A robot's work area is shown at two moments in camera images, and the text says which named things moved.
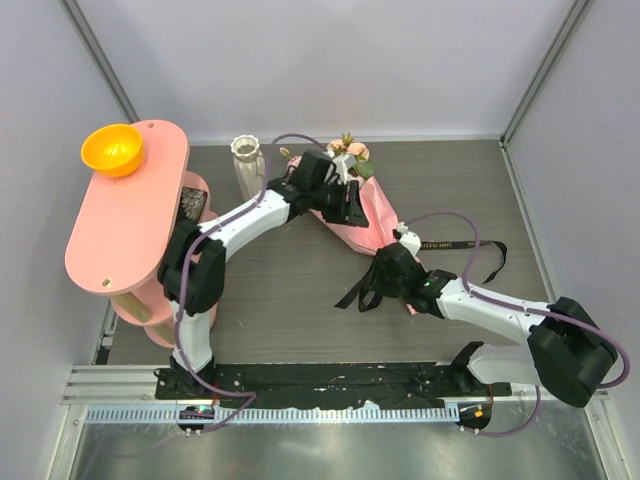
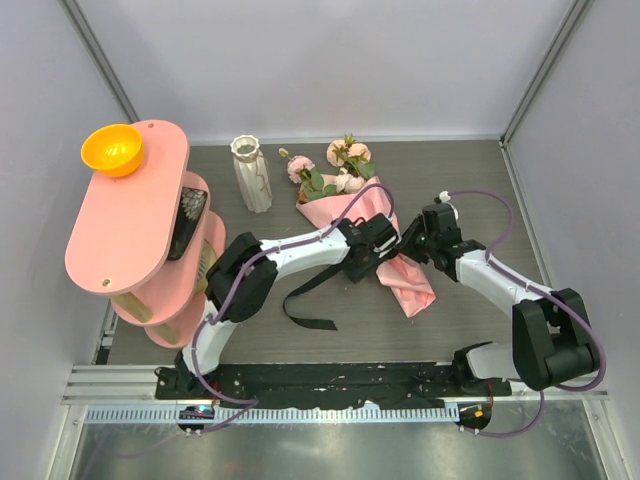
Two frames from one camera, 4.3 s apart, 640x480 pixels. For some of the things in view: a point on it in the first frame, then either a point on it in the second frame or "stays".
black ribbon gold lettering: x=369 y=302 to x=311 y=323
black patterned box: x=190 y=211 stays
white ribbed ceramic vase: x=249 y=163 stays
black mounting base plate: x=415 y=384 stays
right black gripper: x=377 y=283 to x=407 y=247
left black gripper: x=340 y=215 to x=357 y=275
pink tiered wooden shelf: x=125 y=226 stays
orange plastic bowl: x=114 y=150 stays
